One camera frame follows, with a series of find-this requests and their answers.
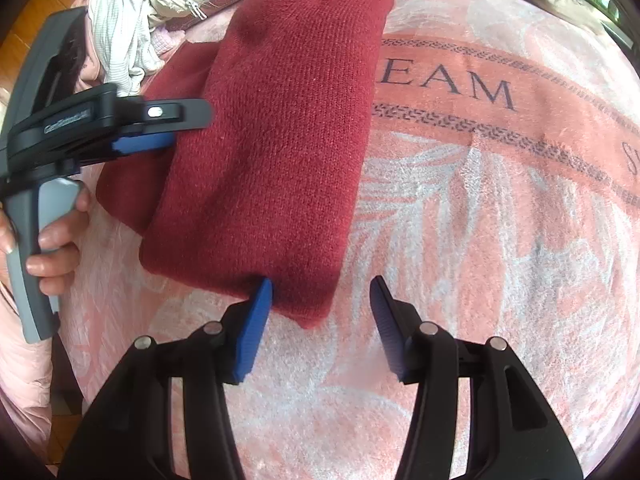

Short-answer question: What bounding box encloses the pile of light clothes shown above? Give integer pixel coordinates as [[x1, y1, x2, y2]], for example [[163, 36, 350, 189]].
[[89, 0, 216, 97]]

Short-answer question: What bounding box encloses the dark red knit sweater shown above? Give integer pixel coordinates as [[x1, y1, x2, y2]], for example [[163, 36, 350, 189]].
[[95, 0, 397, 331]]

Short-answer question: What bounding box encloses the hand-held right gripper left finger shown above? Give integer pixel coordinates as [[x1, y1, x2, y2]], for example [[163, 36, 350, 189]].
[[57, 277, 274, 480]]

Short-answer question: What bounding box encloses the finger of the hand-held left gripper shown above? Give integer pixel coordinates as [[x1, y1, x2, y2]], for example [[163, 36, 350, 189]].
[[111, 131, 177, 156], [116, 98, 214, 135]]

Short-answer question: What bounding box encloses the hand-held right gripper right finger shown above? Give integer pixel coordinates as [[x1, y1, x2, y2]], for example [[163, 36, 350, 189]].
[[369, 275, 585, 480]]

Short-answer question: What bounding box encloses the pale pink garment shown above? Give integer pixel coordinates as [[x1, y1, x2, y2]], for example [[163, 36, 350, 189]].
[[75, 25, 187, 87]]

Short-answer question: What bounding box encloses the pink floral blanket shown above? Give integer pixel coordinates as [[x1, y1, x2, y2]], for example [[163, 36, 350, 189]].
[[50, 0, 640, 480]]

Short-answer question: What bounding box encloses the person's left hand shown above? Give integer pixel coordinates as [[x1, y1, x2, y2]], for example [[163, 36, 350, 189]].
[[0, 191, 92, 295]]

